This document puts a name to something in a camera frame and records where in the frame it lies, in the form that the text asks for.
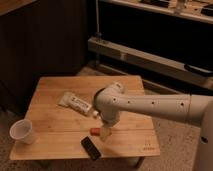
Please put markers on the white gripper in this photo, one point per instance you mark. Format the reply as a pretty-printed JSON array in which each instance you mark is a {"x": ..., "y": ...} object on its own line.
[{"x": 109, "y": 120}]

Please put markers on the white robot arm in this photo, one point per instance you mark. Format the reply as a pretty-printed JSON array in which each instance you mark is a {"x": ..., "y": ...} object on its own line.
[{"x": 186, "y": 108}]

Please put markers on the black remote control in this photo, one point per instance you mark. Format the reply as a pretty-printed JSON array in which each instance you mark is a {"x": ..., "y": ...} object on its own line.
[{"x": 90, "y": 148}]

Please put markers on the white tube package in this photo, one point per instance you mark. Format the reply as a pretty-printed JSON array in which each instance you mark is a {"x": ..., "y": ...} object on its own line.
[{"x": 70, "y": 100}]

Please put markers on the wooden folding table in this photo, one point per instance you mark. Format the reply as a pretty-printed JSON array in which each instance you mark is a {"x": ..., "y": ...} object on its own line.
[{"x": 60, "y": 130}]

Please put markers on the white plastic cup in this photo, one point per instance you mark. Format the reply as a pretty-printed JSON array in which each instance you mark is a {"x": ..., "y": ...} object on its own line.
[{"x": 23, "y": 131}]

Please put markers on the vertical metal pole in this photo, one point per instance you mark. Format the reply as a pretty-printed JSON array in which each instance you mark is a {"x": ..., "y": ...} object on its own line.
[{"x": 98, "y": 32}]

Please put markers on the dark wooden cabinet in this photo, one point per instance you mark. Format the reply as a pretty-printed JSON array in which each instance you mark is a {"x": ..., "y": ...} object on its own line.
[{"x": 44, "y": 38}]

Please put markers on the background workbench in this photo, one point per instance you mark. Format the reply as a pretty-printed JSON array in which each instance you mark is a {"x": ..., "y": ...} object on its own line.
[{"x": 186, "y": 9}]

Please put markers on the long white shelf rail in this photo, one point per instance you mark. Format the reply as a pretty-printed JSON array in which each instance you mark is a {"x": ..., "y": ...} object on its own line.
[{"x": 154, "y": 63}]

